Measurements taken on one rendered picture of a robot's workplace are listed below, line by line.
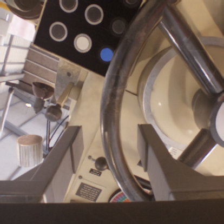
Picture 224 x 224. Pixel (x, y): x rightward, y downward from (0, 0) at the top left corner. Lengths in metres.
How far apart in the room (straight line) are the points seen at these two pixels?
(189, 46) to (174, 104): 0.14
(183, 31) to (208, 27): 0.28
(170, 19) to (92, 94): 0.28
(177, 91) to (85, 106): 0.23
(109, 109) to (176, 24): 0.11
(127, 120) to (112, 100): 0.26
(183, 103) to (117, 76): 0.18
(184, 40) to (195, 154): 0.15
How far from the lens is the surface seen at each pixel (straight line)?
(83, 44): 0.30
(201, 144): 0.25
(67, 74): 0.54
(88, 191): 0.55
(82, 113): 0.43
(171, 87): 0.31
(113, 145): 0.19
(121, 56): 0.17
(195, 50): 0.20
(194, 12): 0.46
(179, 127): 0.33
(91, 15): 0.31
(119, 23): 0.30
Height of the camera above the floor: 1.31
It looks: 15 degrees up
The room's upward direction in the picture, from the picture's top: 154 degrees counter-clockwise
